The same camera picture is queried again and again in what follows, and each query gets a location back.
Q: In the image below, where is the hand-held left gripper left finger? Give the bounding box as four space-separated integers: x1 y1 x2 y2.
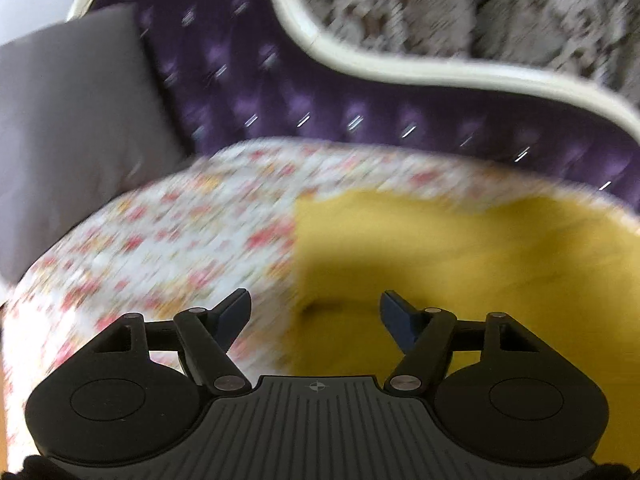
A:
94 288 254 395

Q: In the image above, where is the purple tufted headboard white frame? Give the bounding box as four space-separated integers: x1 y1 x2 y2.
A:
67 0 640 218

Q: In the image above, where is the yellow small garment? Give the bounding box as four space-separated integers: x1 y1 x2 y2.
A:
277 189 640 378

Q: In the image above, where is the floral bed sheet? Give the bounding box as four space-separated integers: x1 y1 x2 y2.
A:
2 139 613 476

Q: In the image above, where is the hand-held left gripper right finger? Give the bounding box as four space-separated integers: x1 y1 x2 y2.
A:
379 290 537 395

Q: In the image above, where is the grey pillow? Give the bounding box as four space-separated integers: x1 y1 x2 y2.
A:
0 2 193 285

